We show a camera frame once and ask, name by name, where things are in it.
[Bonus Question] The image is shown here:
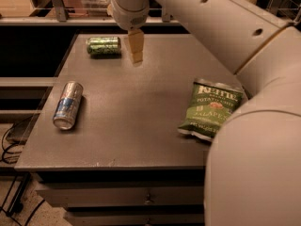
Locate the grey metal shelf rail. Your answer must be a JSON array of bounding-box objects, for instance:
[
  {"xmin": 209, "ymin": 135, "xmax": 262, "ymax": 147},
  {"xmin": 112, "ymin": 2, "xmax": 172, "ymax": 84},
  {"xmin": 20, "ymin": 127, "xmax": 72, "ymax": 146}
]
[{"xmin": 0, "ymin": 0, "xmax": 301, "ymax": 27}]

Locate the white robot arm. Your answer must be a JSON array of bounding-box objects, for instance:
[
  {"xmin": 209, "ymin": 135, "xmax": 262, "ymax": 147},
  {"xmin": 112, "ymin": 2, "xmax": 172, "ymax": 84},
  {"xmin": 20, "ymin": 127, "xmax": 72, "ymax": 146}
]
[{"xmin": 112, "ymin": 0, "xmax": 301, "ymax": 226}]

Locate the green soda can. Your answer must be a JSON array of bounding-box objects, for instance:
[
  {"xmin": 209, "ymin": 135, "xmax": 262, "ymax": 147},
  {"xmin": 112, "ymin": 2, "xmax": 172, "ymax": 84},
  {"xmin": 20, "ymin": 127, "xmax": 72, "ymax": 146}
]
[{"xmin": 86, "ymin": 37, "xmax": 121, "ymax": 56}]

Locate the grey drawer cabinet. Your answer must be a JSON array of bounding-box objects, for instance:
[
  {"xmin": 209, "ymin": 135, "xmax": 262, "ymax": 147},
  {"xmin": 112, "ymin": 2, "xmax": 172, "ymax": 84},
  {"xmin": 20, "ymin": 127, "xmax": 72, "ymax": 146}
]
[{"xmin": 17, "ymin": 35, "xmax": 235, "ymax": 226}]

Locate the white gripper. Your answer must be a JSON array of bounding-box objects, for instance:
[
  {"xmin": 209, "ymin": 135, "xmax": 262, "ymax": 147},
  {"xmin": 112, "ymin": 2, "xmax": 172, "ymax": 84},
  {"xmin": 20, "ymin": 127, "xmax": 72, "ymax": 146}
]
[{"xmin": 107, "ymin": 0, "xmax": 150, "ymax": 63}]

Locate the silver blue energy drink can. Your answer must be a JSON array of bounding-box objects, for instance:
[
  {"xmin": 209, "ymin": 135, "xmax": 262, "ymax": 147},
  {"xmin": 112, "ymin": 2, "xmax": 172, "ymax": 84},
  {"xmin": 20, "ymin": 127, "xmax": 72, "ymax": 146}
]
[{"xmin": 53, "ymin": 81, "xmax": 83, "ymax": 130}]

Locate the green jalapeno chip bag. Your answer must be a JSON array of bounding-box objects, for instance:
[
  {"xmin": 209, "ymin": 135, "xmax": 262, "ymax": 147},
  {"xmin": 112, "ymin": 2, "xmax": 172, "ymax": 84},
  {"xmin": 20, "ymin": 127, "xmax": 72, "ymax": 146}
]
[{"xmin": 178, "ymin": 79, "xmax": 244, "ymax": 141}]

